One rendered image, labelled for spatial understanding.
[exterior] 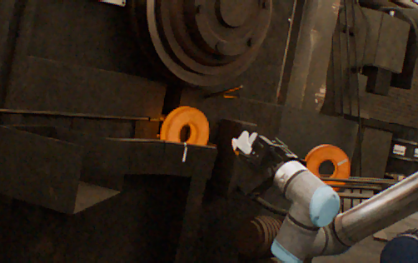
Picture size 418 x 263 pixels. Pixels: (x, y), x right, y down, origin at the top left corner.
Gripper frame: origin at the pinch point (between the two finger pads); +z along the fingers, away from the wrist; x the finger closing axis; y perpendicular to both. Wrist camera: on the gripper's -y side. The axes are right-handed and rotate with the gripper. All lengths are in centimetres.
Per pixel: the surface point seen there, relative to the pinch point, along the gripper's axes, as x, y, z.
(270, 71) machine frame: -41, 12, 38
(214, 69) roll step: -0.8, 13.2, 20.2
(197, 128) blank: -2.7, -4.8, 18.8
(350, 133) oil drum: -250, -41, 142
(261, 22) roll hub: -8.6, 30.6, 18.8
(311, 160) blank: -39.2, -3.6, 4.3
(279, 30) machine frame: -41, 26, 42
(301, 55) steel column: -346, -31, 299
